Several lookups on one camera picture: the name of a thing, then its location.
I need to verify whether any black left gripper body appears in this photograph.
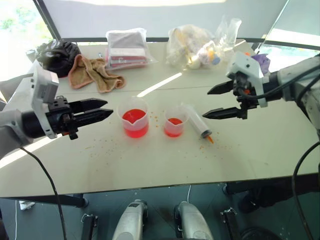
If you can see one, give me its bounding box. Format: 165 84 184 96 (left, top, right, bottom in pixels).
45 95 80 141

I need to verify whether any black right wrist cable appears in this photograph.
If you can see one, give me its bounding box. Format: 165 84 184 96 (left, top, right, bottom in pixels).
237 65 320 99

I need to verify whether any black plastic bag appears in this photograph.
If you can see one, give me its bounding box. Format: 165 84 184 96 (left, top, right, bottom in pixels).
35 39 82 79

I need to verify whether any black metal bracket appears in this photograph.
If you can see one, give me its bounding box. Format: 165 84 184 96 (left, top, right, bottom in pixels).
80 213 99 240
219 206 239 240

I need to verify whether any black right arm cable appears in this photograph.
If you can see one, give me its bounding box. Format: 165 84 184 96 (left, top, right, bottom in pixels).
291 141 320 240

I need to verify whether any clear plastic syringe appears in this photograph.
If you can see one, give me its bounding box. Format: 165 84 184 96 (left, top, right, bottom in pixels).
180 102 216 145

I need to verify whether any empty clear plastic bag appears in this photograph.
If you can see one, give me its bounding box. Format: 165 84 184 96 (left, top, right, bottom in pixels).
214 15 243 62

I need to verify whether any dark rounded shape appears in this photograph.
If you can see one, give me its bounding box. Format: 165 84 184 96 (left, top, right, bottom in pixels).
239 186 296 214

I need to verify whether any dark rounded base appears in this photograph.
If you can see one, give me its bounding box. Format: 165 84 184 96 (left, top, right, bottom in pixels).
239 225 278 240

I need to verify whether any silver left robot leg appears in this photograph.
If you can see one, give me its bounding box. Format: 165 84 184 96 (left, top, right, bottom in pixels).
111 198 149 240

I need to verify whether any clear bag of small items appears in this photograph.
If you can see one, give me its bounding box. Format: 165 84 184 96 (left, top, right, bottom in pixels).
165 23 222 71

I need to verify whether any purple glove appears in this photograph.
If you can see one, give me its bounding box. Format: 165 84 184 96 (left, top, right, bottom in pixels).
250 52 272 76

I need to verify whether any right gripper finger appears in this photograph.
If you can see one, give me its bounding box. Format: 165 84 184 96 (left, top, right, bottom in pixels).
201 106 242 120
206 79 236 96

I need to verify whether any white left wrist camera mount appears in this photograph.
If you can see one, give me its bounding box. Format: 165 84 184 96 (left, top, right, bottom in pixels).
29 66 60 140

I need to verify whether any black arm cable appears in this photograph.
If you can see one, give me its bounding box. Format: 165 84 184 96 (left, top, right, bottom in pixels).
19 146 68 240
291 141 320 240

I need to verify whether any small grey object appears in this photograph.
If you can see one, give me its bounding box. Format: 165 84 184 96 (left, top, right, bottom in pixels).
25 49 38 63

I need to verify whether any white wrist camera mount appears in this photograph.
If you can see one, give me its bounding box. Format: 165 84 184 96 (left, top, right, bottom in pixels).
225 51 269 109
29 66 60 140

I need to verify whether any large beaker with red liquid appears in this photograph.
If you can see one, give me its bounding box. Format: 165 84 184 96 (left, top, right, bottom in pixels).
117 95 151 138

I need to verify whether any thin white cable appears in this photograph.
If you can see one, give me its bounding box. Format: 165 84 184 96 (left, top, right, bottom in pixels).
185 184 193 204

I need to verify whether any black table frame bar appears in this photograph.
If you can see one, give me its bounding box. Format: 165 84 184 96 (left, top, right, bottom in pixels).
221 171 320 196
0 192 89 209

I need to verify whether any small beaker with red liquid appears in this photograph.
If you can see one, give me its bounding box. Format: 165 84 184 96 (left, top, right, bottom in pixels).
163 105 190 138

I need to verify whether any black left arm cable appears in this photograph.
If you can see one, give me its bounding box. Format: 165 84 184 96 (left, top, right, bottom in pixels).
19 146 68 240

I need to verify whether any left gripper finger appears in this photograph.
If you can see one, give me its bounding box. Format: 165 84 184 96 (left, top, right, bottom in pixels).
67 97 109 113
73 108 114 127

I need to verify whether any clear bag of folded cloths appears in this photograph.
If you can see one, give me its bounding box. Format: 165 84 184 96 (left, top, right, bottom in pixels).
104 27 159 70

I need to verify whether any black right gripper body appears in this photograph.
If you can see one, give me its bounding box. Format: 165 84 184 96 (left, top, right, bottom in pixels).
232 71 260 120

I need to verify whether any silver right robot leg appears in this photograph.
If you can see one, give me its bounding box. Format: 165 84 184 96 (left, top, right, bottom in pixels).
173 200 215 240

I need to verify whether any silver robot leg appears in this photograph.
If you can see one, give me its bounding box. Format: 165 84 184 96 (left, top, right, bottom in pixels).
173 200 215 240
111 198 149 240

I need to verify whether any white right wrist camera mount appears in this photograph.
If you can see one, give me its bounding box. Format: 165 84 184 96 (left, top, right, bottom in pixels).
225 51 269 109

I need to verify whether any brown towel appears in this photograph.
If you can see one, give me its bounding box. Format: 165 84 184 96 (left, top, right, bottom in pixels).
67 54 126 94

